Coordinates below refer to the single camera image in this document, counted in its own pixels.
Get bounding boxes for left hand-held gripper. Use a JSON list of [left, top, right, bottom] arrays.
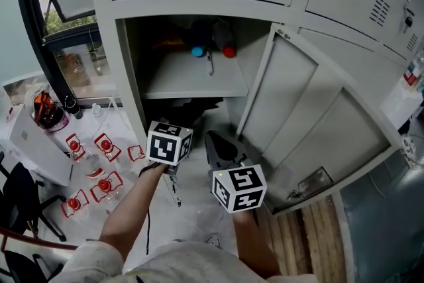
[[146, 120, 195, 208]]

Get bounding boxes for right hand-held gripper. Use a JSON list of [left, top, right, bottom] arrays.
[[204, 130, 268, 213]]

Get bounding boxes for black umbrella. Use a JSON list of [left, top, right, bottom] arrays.
[[155, 97, 229, 131]]

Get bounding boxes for grey metal locker cabinet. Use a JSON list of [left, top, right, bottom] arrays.
[[87, 0, 424, 156]]

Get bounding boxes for person's right forearm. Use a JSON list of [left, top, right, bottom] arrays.
[[231, 209, 283, 278]]

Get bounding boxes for person's left forearm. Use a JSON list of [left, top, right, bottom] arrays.
[[98, 163, 169, 262]]

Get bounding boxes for grey open locker door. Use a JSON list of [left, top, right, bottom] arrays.
[[235, 23, 404, 217]]

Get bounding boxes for clear red-label water jug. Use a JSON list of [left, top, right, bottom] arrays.
[[65, 132, 106, 179]]

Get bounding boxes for person's right shoe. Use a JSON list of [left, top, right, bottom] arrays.
[[205, 233, 223, 250]]

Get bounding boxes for metal clip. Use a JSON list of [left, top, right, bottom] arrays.
[[205, 48, 215, 77]]

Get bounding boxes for black flask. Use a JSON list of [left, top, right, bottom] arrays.
[[64, 95, 84, 120]]

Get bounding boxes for dark bottle blue cap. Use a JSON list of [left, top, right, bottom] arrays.
[[189, 19, 209, 59]]

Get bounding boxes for yellow flat item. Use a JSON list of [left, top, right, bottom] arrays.
[[151, 35, 187, 51]]

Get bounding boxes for dark bottle red cap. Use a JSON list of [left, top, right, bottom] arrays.
[[211, 18, 237, 60]]

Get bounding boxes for person's white shirt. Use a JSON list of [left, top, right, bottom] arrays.
[[49, 239, 319, 283]]

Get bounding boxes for wooden slat platform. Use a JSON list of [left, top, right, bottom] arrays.
[[253, 195, 348, 283]]

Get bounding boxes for white box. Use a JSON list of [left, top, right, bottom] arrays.
[[9, 105, 73, 187]]

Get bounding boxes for black office chair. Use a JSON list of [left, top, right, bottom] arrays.
[[0, 155, 70, 243], [3, 250, 64, 283]]

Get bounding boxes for brown wooden coat rack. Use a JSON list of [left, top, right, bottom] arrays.
[[0, 226, 80, 252]]

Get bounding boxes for white counter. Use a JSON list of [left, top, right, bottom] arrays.
[[380, 75, 424, 131]]

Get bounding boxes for black wrist strap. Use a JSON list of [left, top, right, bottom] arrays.
[[138, 161, 160, 179]]

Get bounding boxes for clear water jug red handle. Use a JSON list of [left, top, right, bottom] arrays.
[[60, 188, 90, 219], [93, 132, 123, 162], [89, 170, 125, 203], [127, 144, 146, 162]]

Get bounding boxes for black thin cable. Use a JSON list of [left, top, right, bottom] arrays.
[[144, 207, 152, 256]]

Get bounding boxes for black window frame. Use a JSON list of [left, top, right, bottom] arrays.
[[15, 0, 117, 109]]

